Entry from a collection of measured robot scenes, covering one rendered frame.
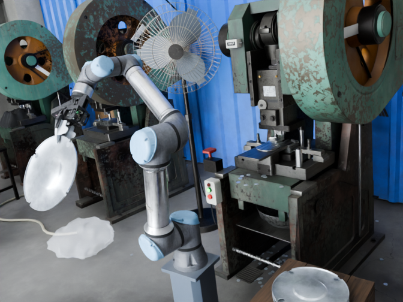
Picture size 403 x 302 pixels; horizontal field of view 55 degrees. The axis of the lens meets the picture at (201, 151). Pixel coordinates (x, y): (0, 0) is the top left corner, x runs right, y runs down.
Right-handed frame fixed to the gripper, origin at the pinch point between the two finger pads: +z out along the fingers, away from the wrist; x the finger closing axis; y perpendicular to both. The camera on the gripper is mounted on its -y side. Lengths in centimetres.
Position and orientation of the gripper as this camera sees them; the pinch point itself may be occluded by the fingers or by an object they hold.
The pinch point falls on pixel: (57, 141)
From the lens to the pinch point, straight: 157.4
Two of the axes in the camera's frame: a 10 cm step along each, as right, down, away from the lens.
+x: 4.1, 4.5, 7.9
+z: -2.4, 8.9, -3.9
